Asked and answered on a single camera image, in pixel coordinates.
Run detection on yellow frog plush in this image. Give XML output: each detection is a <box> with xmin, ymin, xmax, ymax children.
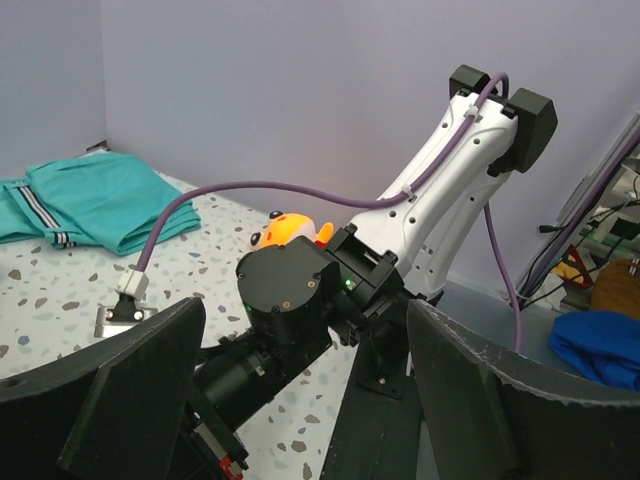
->
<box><xmin>249</xmin><ymin>210</ymin><xmax>334</xmax><ymax>251</ymax></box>

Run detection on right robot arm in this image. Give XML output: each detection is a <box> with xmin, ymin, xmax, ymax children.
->
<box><xmin>183</xmin><ymin>65</ymin><xmax>558</xmax><ymax>479</ymax></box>

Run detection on brown round object outside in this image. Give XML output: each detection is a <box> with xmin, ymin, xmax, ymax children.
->
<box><xmin>590</xmin><ymin>258</ymin><xmax>639</xmax><ymax>320</ymax></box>

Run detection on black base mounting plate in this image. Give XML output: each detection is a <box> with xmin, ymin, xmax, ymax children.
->
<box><xmin>320</xmin><ymin>330</ymin><xmax>422</xmax><ymax>480</ymax></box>

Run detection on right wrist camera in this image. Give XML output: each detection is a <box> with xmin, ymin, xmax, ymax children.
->
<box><xmin>94</xmin><ymin>270</ymin><xmax>158</xmax><ymax>339</ymax></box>

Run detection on blue cloth outside cell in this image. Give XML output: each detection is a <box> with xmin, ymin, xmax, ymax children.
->
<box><xmin>549</xmin><ymin>311</ymin><xmax>639</xmax><ymax>392</ymax></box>

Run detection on teal folded cloth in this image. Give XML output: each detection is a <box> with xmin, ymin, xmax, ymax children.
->
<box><xmin>1</xmin><ymin>151</ymin><xmax>181</xmax><ymax>256</ymax></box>

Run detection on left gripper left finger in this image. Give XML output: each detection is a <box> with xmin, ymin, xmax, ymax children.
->
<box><xmin>1</xmin><ymin>298</ymin><xmax>206</xmax><ymax>479</ymax></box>

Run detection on background equipment and wires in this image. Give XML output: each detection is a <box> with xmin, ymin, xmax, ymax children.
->
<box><xmin>514</xmin><ymin>112</ymin><xmax>640</xmax><ymax>311</ymax></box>

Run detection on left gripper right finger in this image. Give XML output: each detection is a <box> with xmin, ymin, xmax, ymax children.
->
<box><xmin>407</xmin><ymin>300</ymin><xmax>639</xmax><ymax>479</ymax></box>

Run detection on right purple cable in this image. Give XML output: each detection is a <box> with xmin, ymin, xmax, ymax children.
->
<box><xmin>134</xmin><ymin>72</ymin><xmax>526</xmax><ymax>354</ymax></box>

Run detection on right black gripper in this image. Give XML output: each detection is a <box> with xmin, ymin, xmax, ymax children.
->
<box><xmin>182</xmin><ymin>384</ymin><xmax>248</xmax><ymax>479</ymax></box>

